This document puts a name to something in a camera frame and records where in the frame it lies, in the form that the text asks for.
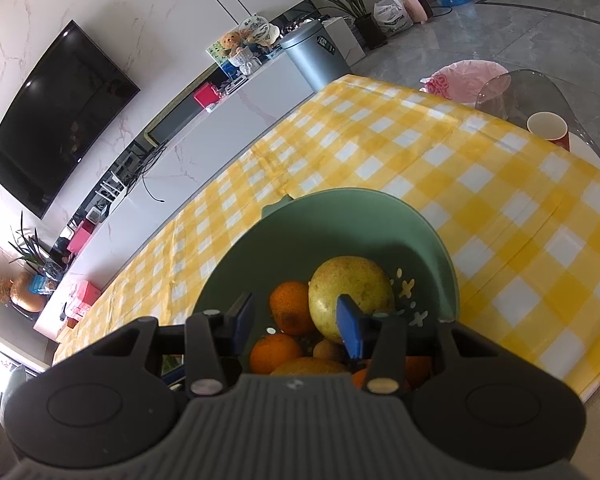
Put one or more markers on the white decorated fan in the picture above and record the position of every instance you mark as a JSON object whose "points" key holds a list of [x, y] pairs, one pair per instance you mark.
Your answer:
{"points": [[257, 30]]}

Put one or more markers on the pink plastic basin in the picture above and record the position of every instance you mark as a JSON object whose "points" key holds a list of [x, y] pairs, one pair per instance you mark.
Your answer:
{"points": [[462, 77]]}

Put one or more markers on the green potted plant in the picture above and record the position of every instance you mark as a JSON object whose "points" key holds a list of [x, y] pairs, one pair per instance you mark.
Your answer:
{"points": [[32, 255]]}

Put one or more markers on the pink box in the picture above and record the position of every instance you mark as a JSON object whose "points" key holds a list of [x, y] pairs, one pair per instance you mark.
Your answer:
{"points": [[82, 238], [84, 299]]}

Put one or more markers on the pink pig-shaped appliance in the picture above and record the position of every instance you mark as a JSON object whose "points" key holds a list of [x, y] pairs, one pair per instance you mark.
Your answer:
{"points": [[416, 7]]}

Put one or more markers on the white media cabinet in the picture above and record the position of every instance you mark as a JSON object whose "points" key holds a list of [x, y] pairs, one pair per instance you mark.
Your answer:
{"points": [[220, 130]]}

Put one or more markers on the grey trash can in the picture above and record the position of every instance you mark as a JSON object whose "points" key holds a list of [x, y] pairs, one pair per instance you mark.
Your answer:
{"points": [[315, 57]]}

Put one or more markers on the white router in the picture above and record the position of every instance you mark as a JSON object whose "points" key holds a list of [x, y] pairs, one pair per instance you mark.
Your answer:
{"points": [[109, 187]]}

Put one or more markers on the tall plant in black pot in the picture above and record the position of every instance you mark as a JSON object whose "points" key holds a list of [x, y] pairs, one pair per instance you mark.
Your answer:
{"points": [[370, 30]]}

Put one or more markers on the orange round vase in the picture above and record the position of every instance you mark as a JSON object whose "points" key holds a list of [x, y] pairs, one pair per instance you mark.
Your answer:
{"points": [[27, 295]]}

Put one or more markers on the brown teddy bear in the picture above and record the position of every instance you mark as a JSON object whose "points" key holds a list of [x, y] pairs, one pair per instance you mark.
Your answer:
{"points": [[231, 42]]}

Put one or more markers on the transparent grey chair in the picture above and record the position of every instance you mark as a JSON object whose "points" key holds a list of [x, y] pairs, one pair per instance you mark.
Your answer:
{"points": [[530, 90]]}

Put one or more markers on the white plastic bag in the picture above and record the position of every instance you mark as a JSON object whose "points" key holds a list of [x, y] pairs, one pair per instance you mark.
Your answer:
{"points": [[392, 15]]}

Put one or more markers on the large yellow-green pomelo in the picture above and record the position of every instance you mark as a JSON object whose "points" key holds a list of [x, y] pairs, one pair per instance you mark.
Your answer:
{"points": [[352, 292]]}

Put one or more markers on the black wall television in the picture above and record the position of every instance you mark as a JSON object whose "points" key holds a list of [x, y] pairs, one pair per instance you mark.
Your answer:
{"points": [[60, 120]]}

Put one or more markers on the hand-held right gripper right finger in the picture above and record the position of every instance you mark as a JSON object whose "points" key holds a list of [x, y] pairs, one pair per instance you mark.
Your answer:
{"points": [[350, 330]]}

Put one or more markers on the red storage box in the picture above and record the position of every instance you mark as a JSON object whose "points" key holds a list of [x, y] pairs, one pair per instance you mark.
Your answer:
{"points": [[207, 96]]}

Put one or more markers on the green plastic colander bowl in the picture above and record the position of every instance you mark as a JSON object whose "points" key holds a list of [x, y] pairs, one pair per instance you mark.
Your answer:
{"points": [[330, 225]]}

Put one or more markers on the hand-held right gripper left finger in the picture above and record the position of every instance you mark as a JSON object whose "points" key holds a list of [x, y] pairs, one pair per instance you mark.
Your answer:
{"points": [[243, 322]]}

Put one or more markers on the large orange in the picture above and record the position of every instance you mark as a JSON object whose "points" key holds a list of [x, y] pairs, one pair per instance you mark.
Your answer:
{"points": [[275, 355]]}

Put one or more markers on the red paper cup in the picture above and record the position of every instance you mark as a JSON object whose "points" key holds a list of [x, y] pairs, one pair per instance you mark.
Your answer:
{"points": [[552, 132]]}

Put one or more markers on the yellow checkered tablecloth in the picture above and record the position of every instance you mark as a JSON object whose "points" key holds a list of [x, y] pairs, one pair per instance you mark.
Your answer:
{"points": [[430, 170]]}

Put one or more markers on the yellow-orange fruit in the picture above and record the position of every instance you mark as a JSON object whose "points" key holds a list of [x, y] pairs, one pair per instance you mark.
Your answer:
{"points": [[307, 366]]}

